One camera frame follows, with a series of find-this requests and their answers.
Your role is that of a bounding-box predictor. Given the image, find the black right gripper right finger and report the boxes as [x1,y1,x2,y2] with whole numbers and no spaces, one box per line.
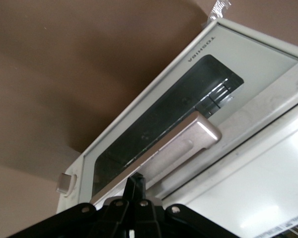
[133,174,239,238]

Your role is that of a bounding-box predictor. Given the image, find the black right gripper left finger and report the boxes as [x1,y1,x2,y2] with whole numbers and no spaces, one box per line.
[4,176,137,238]

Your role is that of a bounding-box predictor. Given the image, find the silver oven door handle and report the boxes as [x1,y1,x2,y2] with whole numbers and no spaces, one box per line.
[90,110,223,205]

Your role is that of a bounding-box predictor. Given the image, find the oven door with glass window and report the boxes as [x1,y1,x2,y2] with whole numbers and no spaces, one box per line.
[78,19,298,206]

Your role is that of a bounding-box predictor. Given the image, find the silver oven knob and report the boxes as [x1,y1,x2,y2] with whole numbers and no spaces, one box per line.
[55,172,74,197]

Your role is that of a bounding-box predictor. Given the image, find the white toaster oven body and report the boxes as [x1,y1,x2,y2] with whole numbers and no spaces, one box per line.
[56,18,298,238]

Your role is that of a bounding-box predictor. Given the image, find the brown table cloth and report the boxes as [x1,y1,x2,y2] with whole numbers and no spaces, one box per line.
[0,0,298,238]

